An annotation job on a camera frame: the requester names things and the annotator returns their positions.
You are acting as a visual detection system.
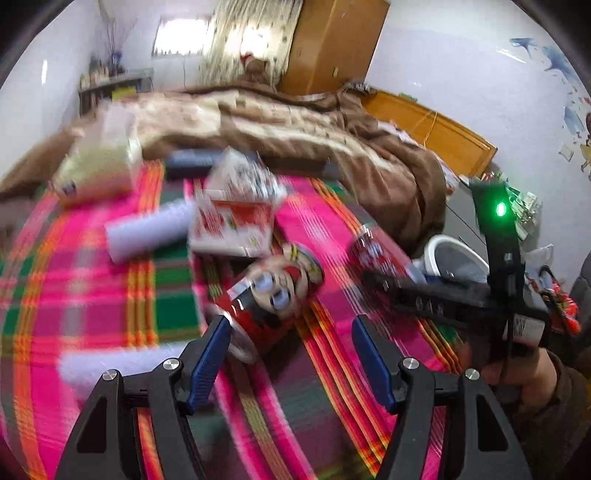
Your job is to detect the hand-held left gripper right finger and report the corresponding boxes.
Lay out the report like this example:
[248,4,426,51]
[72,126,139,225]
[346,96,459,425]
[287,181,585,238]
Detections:
[352,315,536,480]

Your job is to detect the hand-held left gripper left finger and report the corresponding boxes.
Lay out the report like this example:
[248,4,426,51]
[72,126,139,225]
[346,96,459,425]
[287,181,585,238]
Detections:
[55,314,232,480]

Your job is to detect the white round trash bin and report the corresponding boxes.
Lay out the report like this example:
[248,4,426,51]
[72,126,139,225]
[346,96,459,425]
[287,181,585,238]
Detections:
[422,234,491,283]

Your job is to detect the red cartoon print can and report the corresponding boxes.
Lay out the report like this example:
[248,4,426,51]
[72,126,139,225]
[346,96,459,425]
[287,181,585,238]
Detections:
[205,242,326,365]

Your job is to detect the white foam fruit net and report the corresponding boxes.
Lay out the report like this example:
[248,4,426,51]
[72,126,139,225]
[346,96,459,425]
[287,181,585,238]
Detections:
[60,346,185,398]

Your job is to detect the red and white carton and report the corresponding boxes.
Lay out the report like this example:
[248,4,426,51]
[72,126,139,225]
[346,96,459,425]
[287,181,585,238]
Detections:
[187,196,278,259]

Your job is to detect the white foam roll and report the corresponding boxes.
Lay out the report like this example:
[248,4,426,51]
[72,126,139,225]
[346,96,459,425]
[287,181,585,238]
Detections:
[104,200,197,264]

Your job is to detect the patterned paper cup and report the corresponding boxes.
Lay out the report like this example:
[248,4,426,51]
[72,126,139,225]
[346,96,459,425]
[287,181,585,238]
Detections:
[203,147,289,208]

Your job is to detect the person's right forearm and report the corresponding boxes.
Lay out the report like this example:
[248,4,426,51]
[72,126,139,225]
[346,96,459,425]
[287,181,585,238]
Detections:
[503,360,591,480]

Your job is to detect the person's right hand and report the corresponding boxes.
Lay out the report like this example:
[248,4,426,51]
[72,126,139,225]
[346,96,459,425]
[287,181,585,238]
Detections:
[482,348,561,409]

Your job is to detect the pink green plaid tablecloth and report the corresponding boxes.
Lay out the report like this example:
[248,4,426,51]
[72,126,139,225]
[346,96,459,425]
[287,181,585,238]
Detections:
[0,159,465,480]

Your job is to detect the wooden bed headboard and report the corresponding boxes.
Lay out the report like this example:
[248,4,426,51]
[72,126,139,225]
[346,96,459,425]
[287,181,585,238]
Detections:
[360,88,499,178]

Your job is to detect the black smartphone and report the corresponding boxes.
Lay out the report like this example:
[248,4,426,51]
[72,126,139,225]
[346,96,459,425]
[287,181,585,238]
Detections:
[318,154,345,182]

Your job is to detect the brown patterned blanket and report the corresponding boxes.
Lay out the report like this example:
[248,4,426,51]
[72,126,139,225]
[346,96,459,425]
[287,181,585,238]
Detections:
[0,83,448,259]

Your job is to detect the black remote control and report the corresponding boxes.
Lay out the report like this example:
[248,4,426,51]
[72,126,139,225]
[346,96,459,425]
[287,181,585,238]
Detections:
[164,148,220,181]

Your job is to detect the green tissue pack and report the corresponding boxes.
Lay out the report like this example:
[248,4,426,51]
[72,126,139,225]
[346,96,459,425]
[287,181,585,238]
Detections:
[51,104,144,204]

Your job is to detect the wooden wardrobe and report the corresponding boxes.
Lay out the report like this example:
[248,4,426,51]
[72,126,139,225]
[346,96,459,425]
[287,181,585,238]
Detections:
[277,0,391,100]

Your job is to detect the teddy bear with red hat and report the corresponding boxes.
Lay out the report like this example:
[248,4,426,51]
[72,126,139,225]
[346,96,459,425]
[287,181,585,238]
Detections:
[240,51,280,93]

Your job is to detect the shelf with bottles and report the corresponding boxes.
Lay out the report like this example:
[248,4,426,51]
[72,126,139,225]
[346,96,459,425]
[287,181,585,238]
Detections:
[78,67,155,116]

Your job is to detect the patterned window curtain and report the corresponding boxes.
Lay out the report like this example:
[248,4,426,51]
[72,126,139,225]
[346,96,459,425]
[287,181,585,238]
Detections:
[203,0,305,86]

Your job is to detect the blue vase with branches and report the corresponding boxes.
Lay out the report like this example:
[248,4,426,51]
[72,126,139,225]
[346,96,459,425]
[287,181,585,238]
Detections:
[99,9,132,75]

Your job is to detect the small window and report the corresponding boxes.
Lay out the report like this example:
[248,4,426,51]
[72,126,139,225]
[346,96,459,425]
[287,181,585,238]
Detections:
[152,18,215,58]

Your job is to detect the sea animal wall stickers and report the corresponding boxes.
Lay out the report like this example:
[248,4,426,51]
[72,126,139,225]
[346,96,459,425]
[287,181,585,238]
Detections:
[510,37,591,176]

